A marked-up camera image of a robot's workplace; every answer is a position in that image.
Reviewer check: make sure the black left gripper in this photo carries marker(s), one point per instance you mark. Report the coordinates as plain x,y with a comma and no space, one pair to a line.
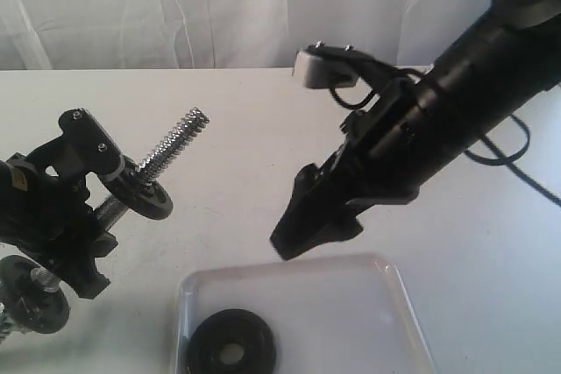
41,212

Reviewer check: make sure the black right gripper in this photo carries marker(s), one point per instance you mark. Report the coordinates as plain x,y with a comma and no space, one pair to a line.
387,155

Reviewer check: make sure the chrome threaded dumbbell bar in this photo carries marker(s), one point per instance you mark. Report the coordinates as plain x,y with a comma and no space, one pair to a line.
105,206

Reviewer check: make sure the black weight plate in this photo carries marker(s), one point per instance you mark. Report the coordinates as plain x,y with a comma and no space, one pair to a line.
30,300
234,326
147,198

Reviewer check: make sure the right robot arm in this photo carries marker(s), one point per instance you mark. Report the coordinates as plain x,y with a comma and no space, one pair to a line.
507,56

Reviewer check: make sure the white plastic tray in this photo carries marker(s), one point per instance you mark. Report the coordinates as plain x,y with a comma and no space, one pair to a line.
344,314

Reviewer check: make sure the white backdrop curtain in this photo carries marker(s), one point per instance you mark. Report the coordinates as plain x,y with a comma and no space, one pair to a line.
119,34

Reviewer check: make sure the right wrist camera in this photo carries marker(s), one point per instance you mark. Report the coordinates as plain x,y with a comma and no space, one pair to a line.
321,66

